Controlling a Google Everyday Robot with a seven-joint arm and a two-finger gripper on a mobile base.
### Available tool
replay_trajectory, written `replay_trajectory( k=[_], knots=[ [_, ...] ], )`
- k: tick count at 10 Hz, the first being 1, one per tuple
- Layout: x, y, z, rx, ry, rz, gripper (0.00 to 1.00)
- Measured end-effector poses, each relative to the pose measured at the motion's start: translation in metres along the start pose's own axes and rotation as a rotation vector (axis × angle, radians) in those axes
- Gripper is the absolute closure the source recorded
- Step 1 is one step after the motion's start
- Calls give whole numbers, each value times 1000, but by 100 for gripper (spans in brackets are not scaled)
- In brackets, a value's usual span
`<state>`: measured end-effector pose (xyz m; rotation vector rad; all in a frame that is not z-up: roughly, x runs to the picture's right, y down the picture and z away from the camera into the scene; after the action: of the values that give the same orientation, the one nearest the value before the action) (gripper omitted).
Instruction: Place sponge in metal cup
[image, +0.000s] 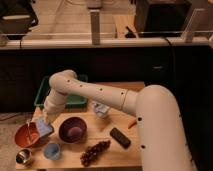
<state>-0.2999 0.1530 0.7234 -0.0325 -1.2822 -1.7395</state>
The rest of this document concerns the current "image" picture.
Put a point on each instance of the black box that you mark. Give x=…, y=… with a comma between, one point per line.
x=160, y=15

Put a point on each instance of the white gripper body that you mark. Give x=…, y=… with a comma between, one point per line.
x=50, y=112

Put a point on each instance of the green plastic bin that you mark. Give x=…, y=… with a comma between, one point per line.
x=73, y=101

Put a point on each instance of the black office chair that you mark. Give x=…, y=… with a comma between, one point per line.
x=17, y=16

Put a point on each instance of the white crumpled cloth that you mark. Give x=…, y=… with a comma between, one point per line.
x=101, y=110

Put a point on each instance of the metal cup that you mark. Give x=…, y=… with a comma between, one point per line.
x=24, y=157

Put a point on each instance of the black remote control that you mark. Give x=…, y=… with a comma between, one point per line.
x=120, y=138

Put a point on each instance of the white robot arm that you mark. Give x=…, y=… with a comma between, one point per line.
x=163, y=144

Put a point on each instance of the orange carrot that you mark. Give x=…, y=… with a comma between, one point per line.
x=132, y=123

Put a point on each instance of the bunch of dark grapes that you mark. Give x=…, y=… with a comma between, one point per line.
x=92, y=153

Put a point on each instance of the blue cup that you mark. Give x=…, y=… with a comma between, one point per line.
x=52, y=151

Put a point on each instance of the purple bowl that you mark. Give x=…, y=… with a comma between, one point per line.
x=72, y=130

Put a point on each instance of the red bowl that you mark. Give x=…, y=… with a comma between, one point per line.
x=27, y=135

